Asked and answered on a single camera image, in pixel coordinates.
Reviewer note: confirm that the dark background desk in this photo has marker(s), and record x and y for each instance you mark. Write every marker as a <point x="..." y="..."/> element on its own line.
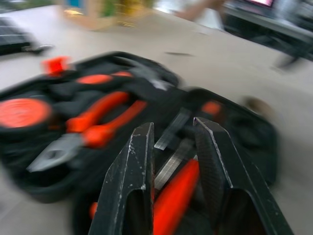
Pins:
<point x="269" y="24"/>

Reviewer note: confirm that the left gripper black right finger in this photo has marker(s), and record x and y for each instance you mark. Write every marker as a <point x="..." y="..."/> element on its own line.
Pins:
<point x="232" y="183"/>

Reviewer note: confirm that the claw hammer orange black grip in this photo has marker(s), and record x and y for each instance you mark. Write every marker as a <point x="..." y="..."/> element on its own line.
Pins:
<point x="93" y="79"/>

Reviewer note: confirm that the wooden lock busy box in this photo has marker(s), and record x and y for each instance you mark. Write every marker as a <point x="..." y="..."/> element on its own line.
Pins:
<point x="93" y="19"/>

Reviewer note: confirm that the orange black tape measure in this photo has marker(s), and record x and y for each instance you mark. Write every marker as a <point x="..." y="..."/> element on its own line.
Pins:
<point x="22" y="112"/>

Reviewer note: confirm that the roll of tape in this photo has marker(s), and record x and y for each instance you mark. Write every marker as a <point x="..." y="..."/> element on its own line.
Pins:
<point x="255" y="102"/>

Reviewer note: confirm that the orange test pen screwdriver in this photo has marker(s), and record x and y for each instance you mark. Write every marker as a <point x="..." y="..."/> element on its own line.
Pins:
<point x="93" y="210"/>

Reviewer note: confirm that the black tool case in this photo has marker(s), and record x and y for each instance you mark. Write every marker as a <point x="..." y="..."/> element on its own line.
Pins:
<point x="73" y="171"/>

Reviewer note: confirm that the monitor screen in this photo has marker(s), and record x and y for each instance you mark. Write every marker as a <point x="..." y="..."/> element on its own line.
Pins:
<point x="261" y="2"/>

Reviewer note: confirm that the orange black utility knife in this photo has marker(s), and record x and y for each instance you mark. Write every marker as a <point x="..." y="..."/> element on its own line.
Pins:
<point x="176" y="193"/>

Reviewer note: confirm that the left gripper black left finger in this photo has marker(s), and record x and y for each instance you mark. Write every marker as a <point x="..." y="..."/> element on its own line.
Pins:
<point x="129" y="183"/>

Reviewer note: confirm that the black grid pattern pouch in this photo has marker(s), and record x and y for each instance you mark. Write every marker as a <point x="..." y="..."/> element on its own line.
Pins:
<point x="9" y="39"/>

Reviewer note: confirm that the thin dark metal stick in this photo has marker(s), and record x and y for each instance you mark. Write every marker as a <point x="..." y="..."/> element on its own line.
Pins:
<point x="178" y="54"/>

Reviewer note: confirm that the person in white shirt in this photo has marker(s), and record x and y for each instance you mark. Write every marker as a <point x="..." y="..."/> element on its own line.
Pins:
<point x="210" y="17"/>

